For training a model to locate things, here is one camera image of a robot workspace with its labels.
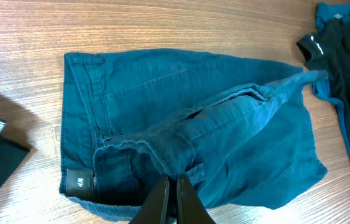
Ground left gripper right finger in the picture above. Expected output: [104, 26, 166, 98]
[177, 174, 215, 224]

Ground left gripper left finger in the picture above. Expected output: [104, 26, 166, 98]
[129, 175, 170, 224]

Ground dark blue denim shorts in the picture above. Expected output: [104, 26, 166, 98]
[60, 49, 328, 222]

